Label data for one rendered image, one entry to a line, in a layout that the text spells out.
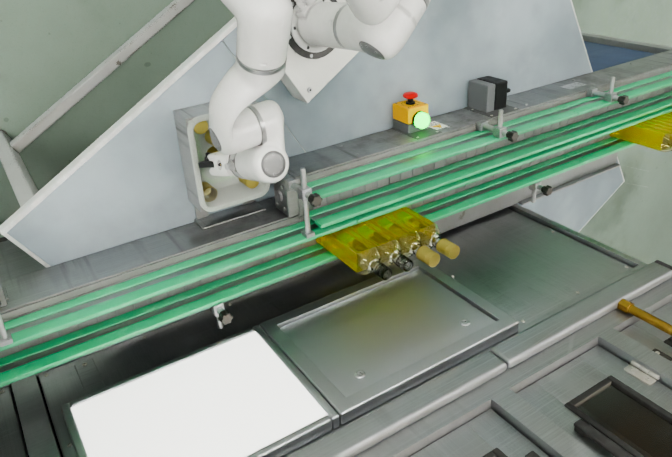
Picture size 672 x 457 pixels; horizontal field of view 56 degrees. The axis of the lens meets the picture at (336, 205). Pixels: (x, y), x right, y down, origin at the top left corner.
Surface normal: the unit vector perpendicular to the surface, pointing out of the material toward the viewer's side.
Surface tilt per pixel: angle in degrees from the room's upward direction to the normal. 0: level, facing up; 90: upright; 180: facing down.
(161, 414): 90
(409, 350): 91
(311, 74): 5
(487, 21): 0
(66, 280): 90
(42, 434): 90
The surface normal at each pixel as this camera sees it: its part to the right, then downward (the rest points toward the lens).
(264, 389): -0.05, -0.89
